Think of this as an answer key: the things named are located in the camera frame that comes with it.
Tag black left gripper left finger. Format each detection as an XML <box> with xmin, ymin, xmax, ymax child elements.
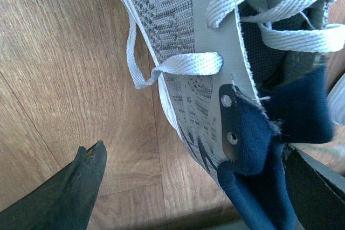
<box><xmin>1</xmin><ymin>141</ymin><xmax>107</xmax><ymax>229</ymax></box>

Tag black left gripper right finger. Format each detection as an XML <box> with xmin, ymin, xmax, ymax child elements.
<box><xmin>282</xmin><ymin>145</ymin><xmax>344</xmax><ymax>229</ymax></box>

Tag grey knit sneaker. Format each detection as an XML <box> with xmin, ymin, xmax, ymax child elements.
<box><xmin>120</xmin><ymin>0</ymin><xmax>344</xmax><ymax>229</ymax></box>
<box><xmin>327</xmin><ymin>74</ymin><xmax>345</xmax><ymax>126</ymax></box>

